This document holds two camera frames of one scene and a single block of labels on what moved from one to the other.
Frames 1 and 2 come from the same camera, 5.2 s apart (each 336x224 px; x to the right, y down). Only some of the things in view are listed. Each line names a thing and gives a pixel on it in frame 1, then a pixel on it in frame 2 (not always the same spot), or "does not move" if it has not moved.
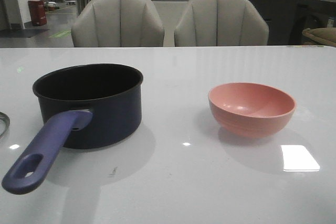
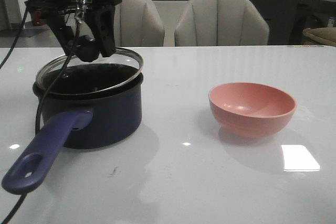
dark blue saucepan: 86,106 does not move
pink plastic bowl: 250,110 does not move
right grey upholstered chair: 220,20 does not move
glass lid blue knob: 4,123 -> 86,49
